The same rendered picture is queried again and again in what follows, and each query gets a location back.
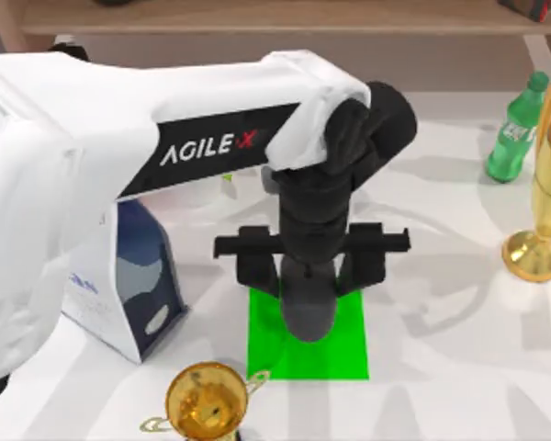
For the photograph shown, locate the dark grey bottle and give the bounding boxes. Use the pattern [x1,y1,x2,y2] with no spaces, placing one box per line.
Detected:
[279,254,337,344]

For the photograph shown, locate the flat green square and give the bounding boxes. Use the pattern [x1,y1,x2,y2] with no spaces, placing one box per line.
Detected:
[246,288,370,381]

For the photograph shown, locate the white and blue carton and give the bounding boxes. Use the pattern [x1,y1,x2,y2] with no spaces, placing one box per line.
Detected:
[61,198,190,366]

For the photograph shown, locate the gold trophy cup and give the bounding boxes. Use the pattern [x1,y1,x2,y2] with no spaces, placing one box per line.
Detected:
[139,361,273,441]

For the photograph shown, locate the green bottle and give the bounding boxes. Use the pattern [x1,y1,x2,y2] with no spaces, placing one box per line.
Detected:
[485,71,550,185]

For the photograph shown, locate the gold trophy with orange ball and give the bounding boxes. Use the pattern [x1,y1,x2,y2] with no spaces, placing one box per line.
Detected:
[500,82,551,284]

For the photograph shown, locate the wooden shelf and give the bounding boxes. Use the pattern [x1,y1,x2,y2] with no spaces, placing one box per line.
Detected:
[0,0,551,37]

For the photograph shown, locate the red and green box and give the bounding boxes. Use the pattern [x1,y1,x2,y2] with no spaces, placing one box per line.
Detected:
[495,0,551,24]

